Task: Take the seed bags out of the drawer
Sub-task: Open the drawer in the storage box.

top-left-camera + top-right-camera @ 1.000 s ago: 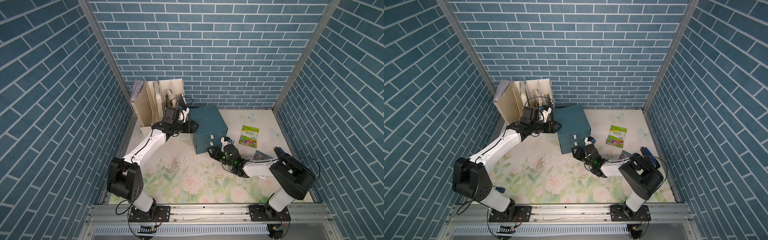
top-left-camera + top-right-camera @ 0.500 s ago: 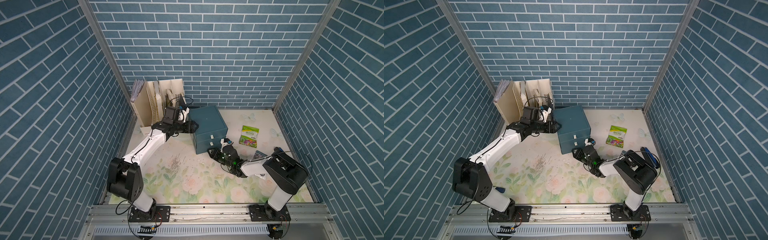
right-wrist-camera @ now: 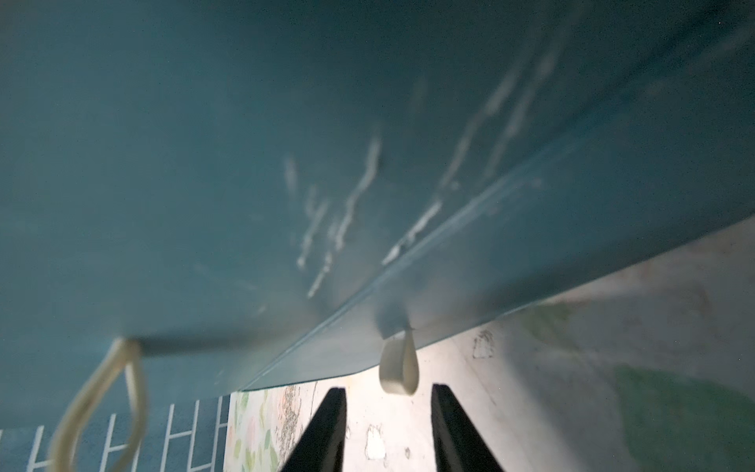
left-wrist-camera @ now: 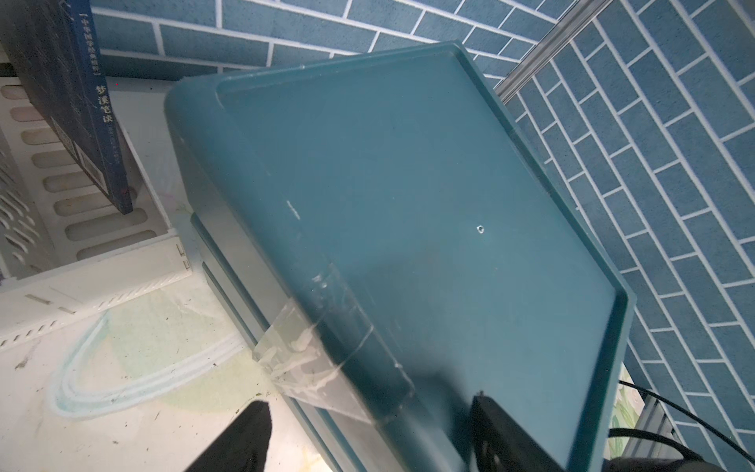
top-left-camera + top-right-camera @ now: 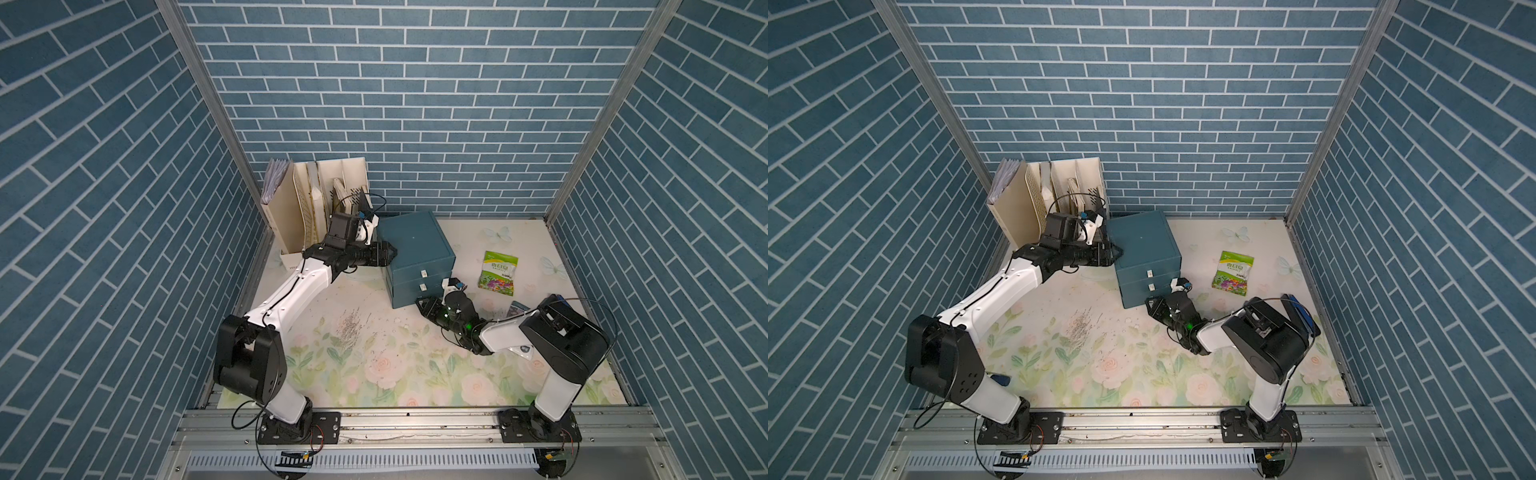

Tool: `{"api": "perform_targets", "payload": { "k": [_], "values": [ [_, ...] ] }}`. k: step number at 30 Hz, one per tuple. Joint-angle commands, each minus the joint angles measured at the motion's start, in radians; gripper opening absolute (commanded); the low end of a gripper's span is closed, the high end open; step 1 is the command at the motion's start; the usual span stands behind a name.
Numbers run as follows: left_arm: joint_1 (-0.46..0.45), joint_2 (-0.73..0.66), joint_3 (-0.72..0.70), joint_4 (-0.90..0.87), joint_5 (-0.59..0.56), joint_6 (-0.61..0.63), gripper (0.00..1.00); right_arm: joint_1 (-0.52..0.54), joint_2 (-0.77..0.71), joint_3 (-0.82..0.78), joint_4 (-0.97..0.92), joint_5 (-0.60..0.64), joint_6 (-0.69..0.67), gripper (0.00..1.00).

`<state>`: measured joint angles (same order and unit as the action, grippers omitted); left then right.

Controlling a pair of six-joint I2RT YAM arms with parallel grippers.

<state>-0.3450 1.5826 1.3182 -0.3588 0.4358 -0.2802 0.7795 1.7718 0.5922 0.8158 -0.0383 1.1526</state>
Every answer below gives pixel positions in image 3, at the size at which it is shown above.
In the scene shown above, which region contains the teal bottom drawer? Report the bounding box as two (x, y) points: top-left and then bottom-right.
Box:
(248, 37), (754, 391)

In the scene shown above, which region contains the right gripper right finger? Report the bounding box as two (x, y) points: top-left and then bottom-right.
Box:
(431, 383), (503, 472)

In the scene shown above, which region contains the teal drawer cabinet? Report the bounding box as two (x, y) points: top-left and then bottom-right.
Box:
(1, 1), (754, 428)

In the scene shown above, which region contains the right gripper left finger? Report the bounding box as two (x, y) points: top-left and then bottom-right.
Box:
(281, 387), (347, 472)

